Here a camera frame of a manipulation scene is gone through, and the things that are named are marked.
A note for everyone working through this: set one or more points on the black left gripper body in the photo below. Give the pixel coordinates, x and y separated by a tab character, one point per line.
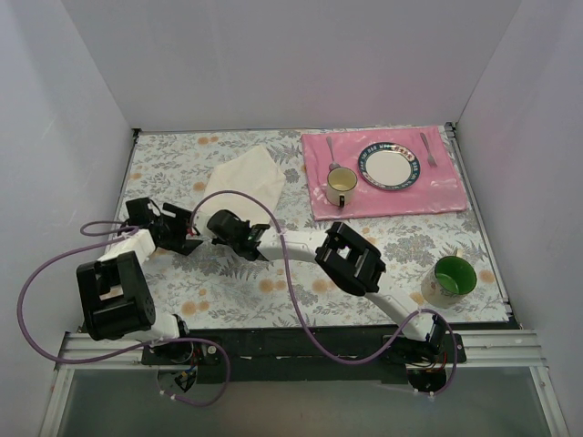
178	228

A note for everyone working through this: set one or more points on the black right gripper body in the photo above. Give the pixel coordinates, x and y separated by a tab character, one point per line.
253	235

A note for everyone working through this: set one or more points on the white cloth napkin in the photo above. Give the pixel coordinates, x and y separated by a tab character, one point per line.
254	173

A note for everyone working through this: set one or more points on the silver spoon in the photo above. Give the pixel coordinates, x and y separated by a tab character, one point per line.
334	164

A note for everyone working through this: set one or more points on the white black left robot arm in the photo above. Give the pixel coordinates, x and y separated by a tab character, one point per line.
115	296

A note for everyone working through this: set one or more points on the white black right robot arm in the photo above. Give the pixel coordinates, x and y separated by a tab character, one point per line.
352	262

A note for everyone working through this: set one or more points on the green inside floral mug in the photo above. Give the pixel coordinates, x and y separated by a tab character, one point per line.
448	282

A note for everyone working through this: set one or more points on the floral patterned table mat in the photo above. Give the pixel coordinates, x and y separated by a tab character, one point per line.
213	288

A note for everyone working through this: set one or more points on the cream enamel mug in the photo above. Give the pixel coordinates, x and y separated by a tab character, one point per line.
341	186

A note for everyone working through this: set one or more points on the white plate blue rim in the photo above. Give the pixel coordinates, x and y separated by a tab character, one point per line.
389	166

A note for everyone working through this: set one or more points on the pink placemat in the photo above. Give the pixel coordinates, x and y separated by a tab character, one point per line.
438	190

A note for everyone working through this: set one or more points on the silver fork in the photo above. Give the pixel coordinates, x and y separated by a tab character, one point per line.
430	157

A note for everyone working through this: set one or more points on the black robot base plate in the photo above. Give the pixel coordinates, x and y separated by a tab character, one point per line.
286	354

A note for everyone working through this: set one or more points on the aluminium frame rail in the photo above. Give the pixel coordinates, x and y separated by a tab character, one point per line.
472	348

